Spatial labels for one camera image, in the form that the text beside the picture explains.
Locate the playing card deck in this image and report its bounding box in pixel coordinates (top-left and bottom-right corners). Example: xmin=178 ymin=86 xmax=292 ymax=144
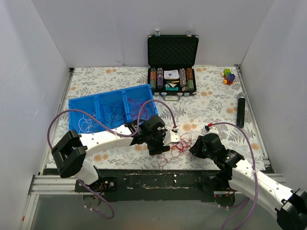
xmin=164 ymin=69 xmax=179 ymax=80

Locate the purple wire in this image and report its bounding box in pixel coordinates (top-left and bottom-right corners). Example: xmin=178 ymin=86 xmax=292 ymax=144
xmin=101 ymin=100 xmax=127 ymax=129

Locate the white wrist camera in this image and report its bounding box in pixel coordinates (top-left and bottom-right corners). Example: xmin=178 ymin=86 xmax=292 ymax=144
xmin=205 ymin=123 xmax=219 ymax=135
xmin=163 ymin=130 xmax=181 ymax=146

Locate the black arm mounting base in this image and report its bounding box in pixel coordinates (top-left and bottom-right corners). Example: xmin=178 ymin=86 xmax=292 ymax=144
xmin=89 ymin=170 xmax=237 ymax=206

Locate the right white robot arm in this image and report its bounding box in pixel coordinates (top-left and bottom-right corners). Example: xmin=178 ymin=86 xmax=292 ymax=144
xmin=189 ymin=133 xmax=307 ymax=230

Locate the black handheld microphone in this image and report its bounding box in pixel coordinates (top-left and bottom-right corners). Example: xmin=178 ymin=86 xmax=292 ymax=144
xmin=236 ymin=92 xmax=246 ymax=128

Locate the white wire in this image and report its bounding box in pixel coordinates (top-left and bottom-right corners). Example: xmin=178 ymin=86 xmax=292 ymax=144
xmin=78 ymin=112 xmax=98 ymax=134

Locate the blue plastic divided bin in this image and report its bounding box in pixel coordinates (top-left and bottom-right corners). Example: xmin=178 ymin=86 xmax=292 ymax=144
xmin=69 ymin=84 xmax=158 ymax=129

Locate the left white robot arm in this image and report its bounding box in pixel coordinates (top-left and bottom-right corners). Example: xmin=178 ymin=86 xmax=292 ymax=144
xmin=51 ymin=115 xmax=179 ymax=192

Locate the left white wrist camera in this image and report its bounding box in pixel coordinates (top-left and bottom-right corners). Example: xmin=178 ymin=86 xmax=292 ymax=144
xmin=163 ymin=130 xmax=181 ymax=146

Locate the thin red wire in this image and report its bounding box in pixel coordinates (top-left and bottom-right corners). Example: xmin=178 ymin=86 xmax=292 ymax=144
xmin=126 ymin=96 xmax=155 ymax=123

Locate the colourful toy block train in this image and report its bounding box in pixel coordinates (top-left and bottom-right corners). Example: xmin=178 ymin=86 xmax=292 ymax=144
xmin=221 ymin=69 xmax=236 ymax=85

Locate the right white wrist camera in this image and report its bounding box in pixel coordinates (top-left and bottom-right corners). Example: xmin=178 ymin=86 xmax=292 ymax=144
xmin=205 ymin=123 xmax=219 ymax=135

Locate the floral table mat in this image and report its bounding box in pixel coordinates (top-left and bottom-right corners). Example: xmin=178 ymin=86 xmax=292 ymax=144
xmin=62 ymin=66 xmax=266 ymax=170

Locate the black poker chip case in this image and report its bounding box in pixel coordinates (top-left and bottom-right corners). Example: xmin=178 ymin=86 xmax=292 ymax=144
xmin=147 ymin=31 xmax=199 ymax=98

